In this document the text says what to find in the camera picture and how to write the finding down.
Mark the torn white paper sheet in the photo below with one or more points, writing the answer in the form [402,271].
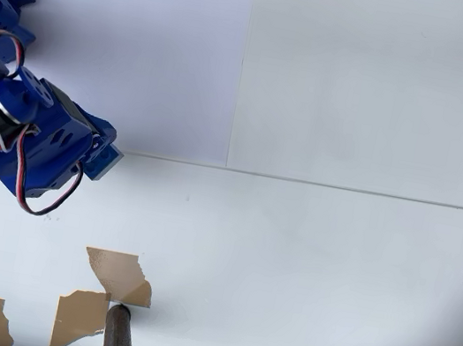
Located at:
[284,281]

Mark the dark metal pole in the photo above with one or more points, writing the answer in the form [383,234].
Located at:
[120,337]

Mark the blue lego brick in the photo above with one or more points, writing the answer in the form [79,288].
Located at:
[112,158]

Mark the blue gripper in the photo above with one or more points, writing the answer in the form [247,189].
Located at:
[105,156]

